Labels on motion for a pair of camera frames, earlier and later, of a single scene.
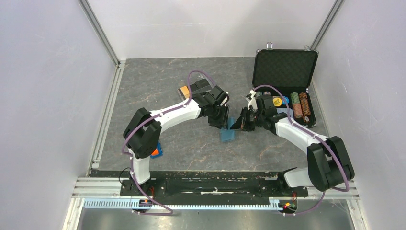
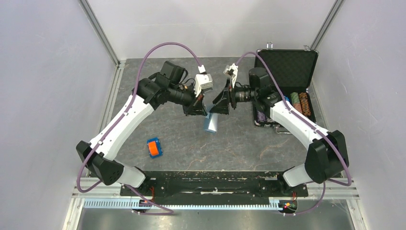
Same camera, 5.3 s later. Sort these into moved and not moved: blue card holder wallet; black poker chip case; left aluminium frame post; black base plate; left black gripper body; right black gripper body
Moved: left black gripper body; blue card holder wallet; right black gripper body
Not moved: left aluminium frame post; black poker chip case; black base plate
